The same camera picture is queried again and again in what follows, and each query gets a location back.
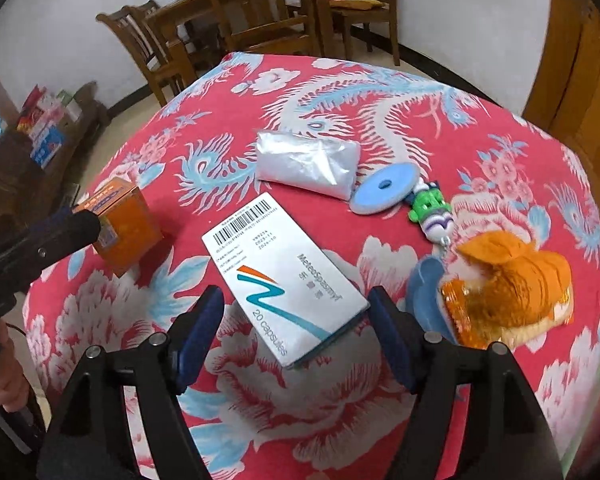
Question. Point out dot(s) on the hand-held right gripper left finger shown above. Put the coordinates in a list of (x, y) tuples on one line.
[(200, 337)]

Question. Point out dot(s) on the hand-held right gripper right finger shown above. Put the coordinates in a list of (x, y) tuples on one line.
[(392, 340)]

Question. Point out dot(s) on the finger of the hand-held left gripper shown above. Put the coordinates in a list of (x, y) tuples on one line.
[(82, 230), (55, 220)]

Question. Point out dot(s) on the orange cardboard box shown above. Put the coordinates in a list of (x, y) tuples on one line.
[(130, 225)]

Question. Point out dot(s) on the white and teal medicine box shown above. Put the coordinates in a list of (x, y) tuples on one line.
[(280, 280)]

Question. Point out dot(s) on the orange snack packet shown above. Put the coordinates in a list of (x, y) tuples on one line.
[(520, 285)]

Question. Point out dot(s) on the silver plastic bag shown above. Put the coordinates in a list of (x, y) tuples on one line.
[(305, 160)]

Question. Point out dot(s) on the person's left hand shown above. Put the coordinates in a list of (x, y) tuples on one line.
[(9, 377)]

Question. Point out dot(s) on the wooden cabinet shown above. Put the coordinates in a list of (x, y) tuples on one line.
[(25, 190)]

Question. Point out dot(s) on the pile of colourful boxes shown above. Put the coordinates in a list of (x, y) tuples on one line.
[(47, 125)]

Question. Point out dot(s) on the green and white toy figure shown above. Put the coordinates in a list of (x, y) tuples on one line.
[(430, 210)]

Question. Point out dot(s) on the blue disc toy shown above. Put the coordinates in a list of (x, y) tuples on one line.
[(380, 190)]

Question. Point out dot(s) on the red floral tablecloth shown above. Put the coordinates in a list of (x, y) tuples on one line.
[(205, 125)]

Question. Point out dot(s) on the wooden dining table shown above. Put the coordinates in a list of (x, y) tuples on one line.
[(195, 5)]

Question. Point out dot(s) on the panelled wooden door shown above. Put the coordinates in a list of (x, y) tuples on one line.
[(580, 85)]

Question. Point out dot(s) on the yellow seat cushion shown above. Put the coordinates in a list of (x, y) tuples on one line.
[(355, 4)]

